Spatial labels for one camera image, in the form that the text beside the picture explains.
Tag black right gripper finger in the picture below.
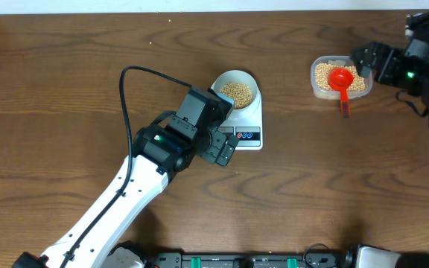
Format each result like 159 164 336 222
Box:
357 63 372 78
350 42 392 67

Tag red plastic measuring scoop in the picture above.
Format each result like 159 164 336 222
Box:
328 67 354 118

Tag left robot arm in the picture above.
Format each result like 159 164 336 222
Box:
13 87 238 267

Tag white digital kitchen scale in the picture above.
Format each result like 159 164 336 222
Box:
219 96 264 150

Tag grey round bowl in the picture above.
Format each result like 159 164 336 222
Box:
212 70 261 111

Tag clear plastic bean container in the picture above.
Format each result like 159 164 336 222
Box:
311 56 372 100

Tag soybeans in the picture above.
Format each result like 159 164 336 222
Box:
315 63 366 92

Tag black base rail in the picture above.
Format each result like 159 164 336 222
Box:
108 241 357 268

